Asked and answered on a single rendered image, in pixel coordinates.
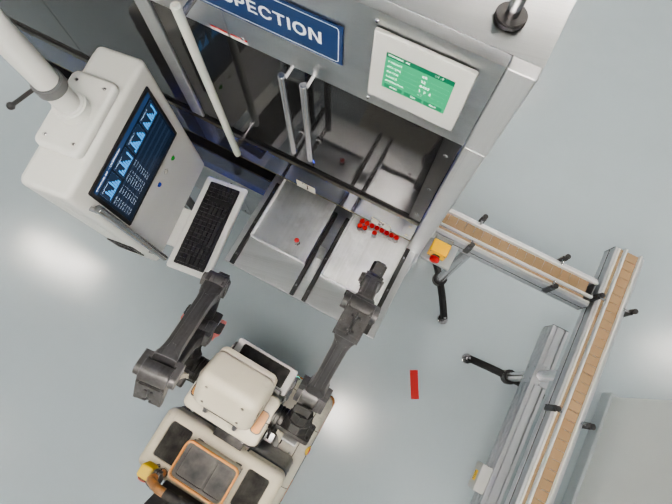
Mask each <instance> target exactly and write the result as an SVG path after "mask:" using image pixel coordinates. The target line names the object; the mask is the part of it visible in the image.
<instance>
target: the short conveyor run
mask: <svg viewBox="0 0 672 504"><path fill-rule="evenodd" d="M487 219H488V215H487V214H484V215H483V216H482V217H481V218H480V219H479V220H478V221H476V220H474V219H472V218H470V217H468V216H466V215H464V214H462V213H459V212H457V211H455V210H453V209H450V211H449V212H448V213H447V215H446V216H445V218H444V219H443V221H442V222H441V224H440V225H439V227H438V228H437V230H436V231H435V233H437V234H439V235H441V236H443V237H445V238H448V239H450V240H452V241H454V243H453V245H454V246H456V247H458V248H459V249H458V251H460V252H462V253H464V254H466V255H468V256H470V257H472V258H474V259H476V260H478V261H480V262H482V263H484V264H486V265H488V266H490V267H492V268H494V269H496V270H498V271H500V272H502V273H504V274H506V275H508V276H510V277H512V278H514V279H516V280H518V281H520V282H522V283H524V284H526V285H528V286H530V287H532V288H534V289H536V290H538V291H540V292H542V293H544V294H546V295H548V296H550V297H552V298H554V299H556V300H558V301H561V302H563V303H565V304H567V305H569V306H571V307H573V308H575V309H576V310H579V309H583V308H586V307H588V304H589V301H590V299H592V298H593V296H592V294H593V291H594V289H595V286H596V285H598V283H599V282H598V280H597V279H595V278H593V277H591V276H589V275H587V274H585V273H583V272H581V271H579V270H577V269H575V268H573V267H571V266H569V265H567V264H564V262H565V261H567V260H568V259H570V258H571V255H570V254H566V255H565V256H562V257H560V258H558V259H554V258H552V257H550V256H548V255H546V254H544V253H542V252H540V251H538V250H536V249H534V248H532V247H529V246H527V245H525V244H523V243H521V242H519V241H517V240H515V239H513V238H511V237H509V236H507V235H505V234H503V233H501V232H499V231H497V230H494V229H492V228H490V227H488V226H486V225H484V224H483V223H484V222H485V221H486V220H487ZM456 223H457V224H456Z"/></svg>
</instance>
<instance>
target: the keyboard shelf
mask: <svg viewBox="0 0 672 504"><path fill-rule="evenodd" d="M211 181H212V182H215V183H218V184H221V185H224V186H226V187H229V188H232V189H235V190H238V191H240V193H239V195H238V197H237V200H236V202H235V204H234V206H233V208H232V211H231V213H230V215H229V217H228V220H227V222H226V224H225V226H224V228H223V231H222V233H221V235H220V237H219V239H218V242H217V244H216V246H215V248H214V250H213V253H212V255H211V257H210V259H209V261H208V264H207V266H206V268H205V270H204V272H209V271H210V270H213V269H214V267H215V265H216V263H217V261H218V258H219V256H220V254H221V252H222V249H223V247H224V245H225V243H226V240H227V238H228V236H229V234H230V232H231V229H232V227H233V225H234V223H235V220H236V218H237V216H238V214H239V211H240V209H241V207H242V205H243V203H244V200H245V198H246V196H247V194H248V191H247V190H246V189H244V188H241V187H238V186H236V185H233V184H230V183H227V182H224V181H221V180H219V179H216V178H213V177H210V176H209V177H207V179H206V181H205V183H204V186H203V188H202V190H201V192H200V194H199V196H198V198H197V200H196V202H195V204H194V207H193V209H192V211H191V210H189V209H186V208H183V210H182V212H181V215H180V217H179V219H178V221H177V223H176V225H175V227H174V229H173V231H172V233H171V235H170V237H169V240H168V242H167V245H170V246H173V247H174V249H173V251H172V253H171V255H170V257H169V259H168V261H167V266H168V267H171V268H173V269H176V270H179V271H181V272H184V273H187V274H189V275H192V276H195V277H197V278H200V279H201V277H202V275H203V273H204V272H203V273H202V272H199V271H197V270H194V269H191V268H189V267H186V266H183V265H180V264H178V263H175V262H174V259H175V257H176V255H177V253H178V251H179V249H180V246H181V244H182V242H183V240H184V238H185V236H186V234H187V232H188V229H189V227H190V225H191V223H192V221H193V219H194V217H195V215H196V213H197V210H198V208H199V206H200V204H201V202H202V200H203V198H204V196H205V194H206V191H207V189H208V187H209V185H210V183H211Z"/></svg>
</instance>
